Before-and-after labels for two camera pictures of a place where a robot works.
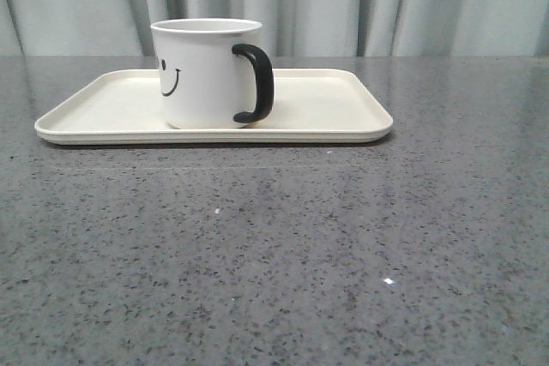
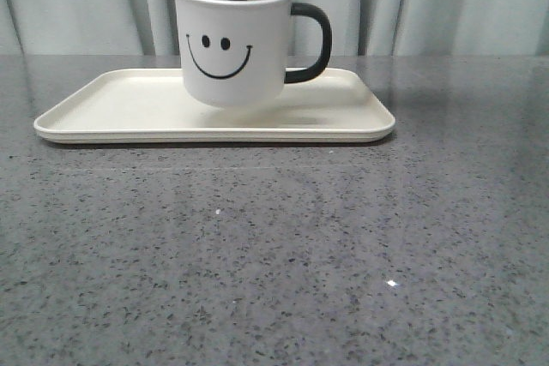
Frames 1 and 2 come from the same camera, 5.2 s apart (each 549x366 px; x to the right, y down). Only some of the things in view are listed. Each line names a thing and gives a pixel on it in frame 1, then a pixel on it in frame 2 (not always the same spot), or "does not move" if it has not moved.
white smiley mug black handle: (208, 73) to (234, 53)
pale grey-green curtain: (309, 5) does not move
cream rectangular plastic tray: (310, 105) does not move
